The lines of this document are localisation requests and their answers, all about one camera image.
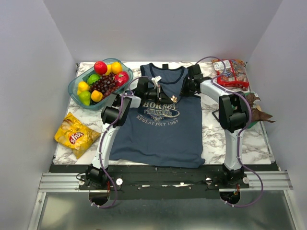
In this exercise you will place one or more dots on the red candy bag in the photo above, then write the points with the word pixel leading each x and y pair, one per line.
pixel 234 75

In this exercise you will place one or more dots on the yellow lemon left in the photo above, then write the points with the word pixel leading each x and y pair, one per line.
pixel 82 86

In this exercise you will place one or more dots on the aluminium rail frame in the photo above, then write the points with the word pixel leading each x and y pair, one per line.
pixel 266 209

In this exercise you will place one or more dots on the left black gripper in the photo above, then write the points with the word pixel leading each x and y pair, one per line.
pixel 164 98

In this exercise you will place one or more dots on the green pear front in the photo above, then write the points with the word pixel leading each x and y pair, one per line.
pixel 85 97

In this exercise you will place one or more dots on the orange fruit front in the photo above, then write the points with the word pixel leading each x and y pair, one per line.
pixel 96 96

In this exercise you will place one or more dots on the red apple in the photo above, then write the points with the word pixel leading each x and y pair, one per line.
pixel 121 78
pixel 100 67

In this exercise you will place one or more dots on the red apple right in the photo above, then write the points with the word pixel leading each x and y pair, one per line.
pixel 121 78

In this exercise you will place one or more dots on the red apple top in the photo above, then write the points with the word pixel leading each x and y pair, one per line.
pixel 100 67

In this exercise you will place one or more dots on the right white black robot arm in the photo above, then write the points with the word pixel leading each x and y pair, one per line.
pixel 234 116

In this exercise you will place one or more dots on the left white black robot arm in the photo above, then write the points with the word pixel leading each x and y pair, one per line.
pixel 114 115

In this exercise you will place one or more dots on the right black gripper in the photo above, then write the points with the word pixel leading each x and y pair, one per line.
pixel 184 92

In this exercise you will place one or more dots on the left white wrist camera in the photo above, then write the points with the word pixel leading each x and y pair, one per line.
pixel 155 81

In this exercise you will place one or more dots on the yellow Lays chips bag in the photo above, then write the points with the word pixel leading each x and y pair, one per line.
pixel 73 134

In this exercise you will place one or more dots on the green fruit middle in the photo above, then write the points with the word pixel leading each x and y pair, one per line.
pixel 93 78

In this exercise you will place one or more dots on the orange fruit top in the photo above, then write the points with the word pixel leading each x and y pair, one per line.
pixel 116 68

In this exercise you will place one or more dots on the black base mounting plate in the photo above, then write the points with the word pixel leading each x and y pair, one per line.
pixel 153 183

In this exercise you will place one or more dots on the orange fruit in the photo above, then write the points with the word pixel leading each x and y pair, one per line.
pixel 96 96
pixel 116 68

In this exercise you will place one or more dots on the teal plastic fruit container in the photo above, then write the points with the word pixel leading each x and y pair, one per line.
pixel 72 87

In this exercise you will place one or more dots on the dark purple grape bunch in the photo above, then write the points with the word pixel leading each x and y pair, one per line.
pixel 105 84

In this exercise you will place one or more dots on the gold brooch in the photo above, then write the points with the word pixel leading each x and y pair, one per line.
pixel 173 99

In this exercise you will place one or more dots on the blue printed tank top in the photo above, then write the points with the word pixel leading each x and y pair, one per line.
pixel 163 134

